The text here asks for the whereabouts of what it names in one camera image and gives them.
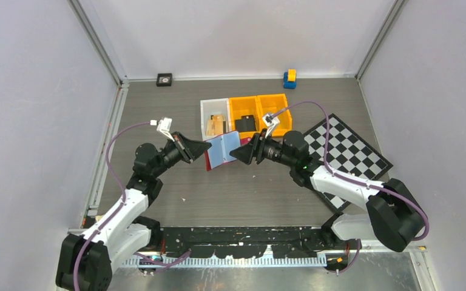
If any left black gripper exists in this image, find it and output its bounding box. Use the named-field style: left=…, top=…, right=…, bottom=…
left=152, top=132, right=211, bottom=178

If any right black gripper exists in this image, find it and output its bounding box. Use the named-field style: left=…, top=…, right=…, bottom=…
left=230, top=129, right=296, bottom=168

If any red card holder wallet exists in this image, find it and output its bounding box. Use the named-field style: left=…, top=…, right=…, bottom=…
left=204, top=131, right=251, bottom=171

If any dark grey credit card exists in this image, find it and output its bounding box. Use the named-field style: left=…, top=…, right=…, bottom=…
left=234, top=115, right=257, bottom=133

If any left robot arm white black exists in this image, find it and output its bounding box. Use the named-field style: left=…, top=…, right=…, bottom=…
left=55, top=132, right=212, bottom=290

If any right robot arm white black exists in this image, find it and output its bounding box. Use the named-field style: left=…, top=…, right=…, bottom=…
left=230, top=130, right=429, bottom=252

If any white plastic bin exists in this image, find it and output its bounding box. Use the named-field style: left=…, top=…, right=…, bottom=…
left=200, top=98, right=232, bottom=140

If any empty orange bin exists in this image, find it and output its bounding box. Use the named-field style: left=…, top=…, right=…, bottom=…
left=257, top=93, right=293, bottom=138

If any small black square box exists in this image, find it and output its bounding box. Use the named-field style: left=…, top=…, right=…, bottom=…
left=156, top=73, right=173, bottom=87

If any blue yellow toy block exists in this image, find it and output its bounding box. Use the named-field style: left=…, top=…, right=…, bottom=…
left=283, top=69, right=297, bottom=89

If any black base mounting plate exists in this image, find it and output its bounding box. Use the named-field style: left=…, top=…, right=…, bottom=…
left=122, top=226, right=362, bottom=260

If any black white checkerboard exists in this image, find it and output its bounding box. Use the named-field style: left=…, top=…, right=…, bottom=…
left=304, top=113, right=393, bottom=213

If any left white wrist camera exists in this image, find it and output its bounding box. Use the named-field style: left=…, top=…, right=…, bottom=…
left=149, top=117, right=175, bottom=141

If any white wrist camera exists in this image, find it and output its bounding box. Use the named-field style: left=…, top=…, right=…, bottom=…
left=262, top=113, right=280, bottom=138
left=149, top=117, right=175, bottom=141

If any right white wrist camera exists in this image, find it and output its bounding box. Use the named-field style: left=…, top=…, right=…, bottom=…
left=262, top=113, right=280, bottom=138

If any aluminium rail frame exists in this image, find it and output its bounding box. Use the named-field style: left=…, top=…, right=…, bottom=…
left=60, top=224, right=427, bottom=270

